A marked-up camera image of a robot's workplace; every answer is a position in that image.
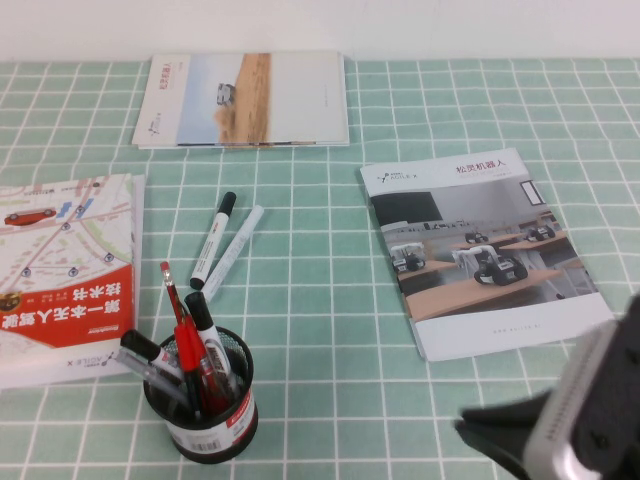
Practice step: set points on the black mesh pen holder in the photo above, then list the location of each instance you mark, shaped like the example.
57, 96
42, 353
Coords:
210, 445

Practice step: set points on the all white marker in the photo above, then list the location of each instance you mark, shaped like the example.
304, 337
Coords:
237, 250

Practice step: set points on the thin red pen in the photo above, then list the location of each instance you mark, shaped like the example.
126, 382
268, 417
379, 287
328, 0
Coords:
170, 287

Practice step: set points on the desert car photo brochure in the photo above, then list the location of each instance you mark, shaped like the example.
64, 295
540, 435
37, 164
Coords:
300, 100

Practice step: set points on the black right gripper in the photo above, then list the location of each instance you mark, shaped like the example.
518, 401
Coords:
617, 400

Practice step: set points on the robot classroom photo brochure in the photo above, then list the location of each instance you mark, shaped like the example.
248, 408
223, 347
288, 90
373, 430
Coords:
475, 250

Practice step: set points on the red map cover book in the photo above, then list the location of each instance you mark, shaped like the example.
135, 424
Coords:
65, 300

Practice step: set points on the clear grey pen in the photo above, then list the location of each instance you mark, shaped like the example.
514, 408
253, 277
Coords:
135, 367

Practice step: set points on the red transparent gel pen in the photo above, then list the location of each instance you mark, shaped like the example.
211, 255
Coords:
211, 382

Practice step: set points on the black cap white marker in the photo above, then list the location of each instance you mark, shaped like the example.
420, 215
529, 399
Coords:
212, 245

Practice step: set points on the red and black pen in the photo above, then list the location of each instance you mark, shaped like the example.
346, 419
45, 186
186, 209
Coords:
186, 350

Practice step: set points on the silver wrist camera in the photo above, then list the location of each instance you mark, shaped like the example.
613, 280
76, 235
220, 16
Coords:
565, 410

